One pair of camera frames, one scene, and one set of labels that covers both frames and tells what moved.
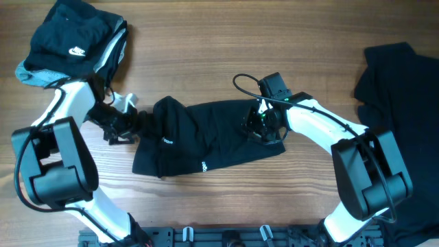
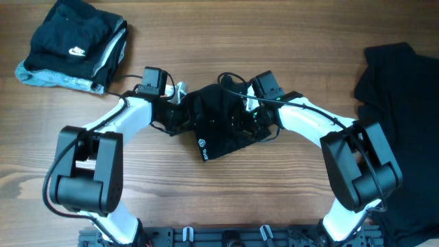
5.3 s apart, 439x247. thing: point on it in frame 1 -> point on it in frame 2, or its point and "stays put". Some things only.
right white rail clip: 263,230 stays put
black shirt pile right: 398,89 stays put
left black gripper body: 118,123 -> 173,114
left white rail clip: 188,234 stays put
